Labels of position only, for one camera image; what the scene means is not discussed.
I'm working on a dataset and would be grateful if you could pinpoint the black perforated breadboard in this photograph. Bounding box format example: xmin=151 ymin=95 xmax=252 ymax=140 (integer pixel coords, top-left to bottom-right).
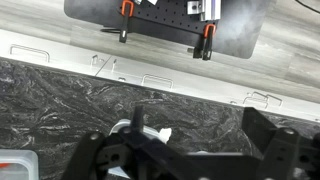
xmin=117 ymin=0 xmax=222 ymax=35

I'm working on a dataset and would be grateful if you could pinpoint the white crumpled paper scrap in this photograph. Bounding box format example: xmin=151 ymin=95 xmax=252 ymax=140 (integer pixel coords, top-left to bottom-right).
xmin=158 ymin=127 xmax=173 ymax=145

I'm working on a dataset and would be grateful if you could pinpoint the black perforated mounting board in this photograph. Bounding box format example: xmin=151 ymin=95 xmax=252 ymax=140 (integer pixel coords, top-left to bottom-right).
xmin=63 ymin=0 xmax=272 ymax=60

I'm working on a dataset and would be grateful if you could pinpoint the silver cabinet drawer handle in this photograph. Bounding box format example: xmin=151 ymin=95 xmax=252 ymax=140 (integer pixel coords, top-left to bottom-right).
xmin=141 ymin=73 xmax=175 ymax=90
xmin=242 ymin=91 xmax=284 ymax=110
xmin=9 ymin=44 xmax=51 ymax=64

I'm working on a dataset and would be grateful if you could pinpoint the clear plastic lunch box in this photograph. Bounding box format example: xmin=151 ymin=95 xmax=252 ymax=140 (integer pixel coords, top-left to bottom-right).
xmin=0 ymin=149 xmax=40 ymax=180

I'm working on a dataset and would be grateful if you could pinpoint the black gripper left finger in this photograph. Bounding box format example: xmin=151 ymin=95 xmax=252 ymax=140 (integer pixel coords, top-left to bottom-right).
xmin=61 ymin=105 xmax=183 ymax=180

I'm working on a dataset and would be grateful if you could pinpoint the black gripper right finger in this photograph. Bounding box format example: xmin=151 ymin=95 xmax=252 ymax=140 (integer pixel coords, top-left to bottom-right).
xmin=241 ymin=106 xmax=320 ymax=180

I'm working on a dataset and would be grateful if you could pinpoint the white mug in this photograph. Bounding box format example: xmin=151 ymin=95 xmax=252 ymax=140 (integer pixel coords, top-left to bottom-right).
xmin=108 ymin=118 xmax=166 ymax=179

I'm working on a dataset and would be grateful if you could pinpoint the silver aluminium extrusion bracket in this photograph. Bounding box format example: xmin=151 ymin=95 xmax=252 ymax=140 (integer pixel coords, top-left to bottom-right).
xmin=186 ymin=0 xmax=222 ymax=22

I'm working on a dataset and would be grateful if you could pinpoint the black floor cable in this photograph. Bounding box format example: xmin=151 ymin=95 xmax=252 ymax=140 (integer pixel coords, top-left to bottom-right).
xmin=294 ymin=0 xmax=320 ymax=15

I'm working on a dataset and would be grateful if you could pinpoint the orange black bar clamp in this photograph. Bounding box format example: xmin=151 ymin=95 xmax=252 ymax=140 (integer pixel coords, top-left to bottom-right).
xmin=192 ymin=23 xmax=217 ymax=61
xmin=118 ymin=0 xmax=135 ymax=44

